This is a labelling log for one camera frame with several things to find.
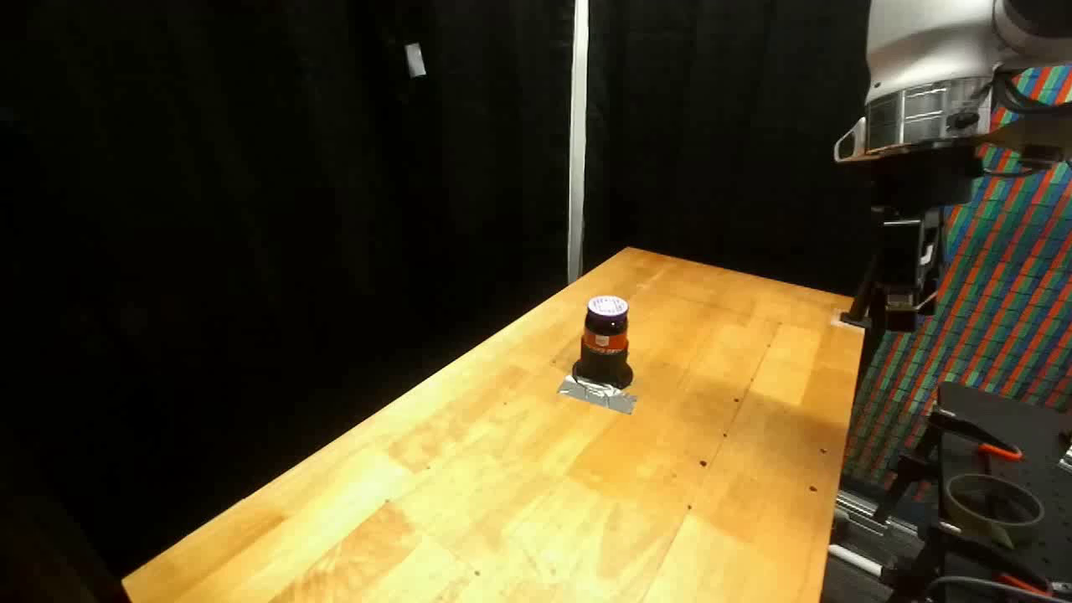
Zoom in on grey flat plate under bottle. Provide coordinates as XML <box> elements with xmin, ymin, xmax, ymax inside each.
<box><xmin>555</xmin><ymin>372</ymin><xmax>639</xmax><ymax>419</ymax></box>

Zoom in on colourful striped cloth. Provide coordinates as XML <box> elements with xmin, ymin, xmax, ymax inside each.
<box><xmin>843</xmin><ymin>60</ymin><xmax>1072</xmax><ymax>497</ymax></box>

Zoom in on black base panel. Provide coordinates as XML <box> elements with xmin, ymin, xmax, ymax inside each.
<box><xmin>935</xmin><ymin>383</ymin><xmax>1072</xmax><ymax>591</ymax></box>

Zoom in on black camera stand with clamp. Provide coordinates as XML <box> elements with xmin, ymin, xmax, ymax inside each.
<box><xmin>841</xmin><ymin>218</ymin><xmax>896</xmax><ymax>332</ymax></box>

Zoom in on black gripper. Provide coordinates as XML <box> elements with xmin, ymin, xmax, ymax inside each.
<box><xmin>876</xmin><ymin>153</ymin><xmax>956</xmax><ymax>339</ymax></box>

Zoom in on white vertical pole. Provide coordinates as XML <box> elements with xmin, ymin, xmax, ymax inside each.
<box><xmin>563</xmin><ymin>0</ymin><xmax>594</xmax><ymax>285</ymax></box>

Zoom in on black backdrop curtain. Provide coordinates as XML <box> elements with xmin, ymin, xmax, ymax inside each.
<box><xmin>0</xmin><ymin>0</ymin><xmax>886</xmax><ymax>584</ymax></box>

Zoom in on grey tape roll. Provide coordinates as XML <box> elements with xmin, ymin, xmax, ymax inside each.
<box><xmin>941</xmin><ymin>469</ymin><xmax>1051</xmax><ymax>553</ymax></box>

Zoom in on small grey tag on curtain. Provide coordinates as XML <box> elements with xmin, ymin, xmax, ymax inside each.
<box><xmin>403</xmin><ymin>41</ymin><xmax>432</xmax><ymax>85</ymax></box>

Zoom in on silver metal rail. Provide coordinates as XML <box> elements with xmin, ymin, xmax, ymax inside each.
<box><xmin>827</xmin><ymin>487</ymin><xmax>935</xmax><ymax>578</ymax></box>

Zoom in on black clamp with orange handle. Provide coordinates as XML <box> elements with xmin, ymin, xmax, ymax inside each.
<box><xmin>922</xmin><ymin>405</ymin><xmax>1029</xmax><ymax>469</ymax></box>

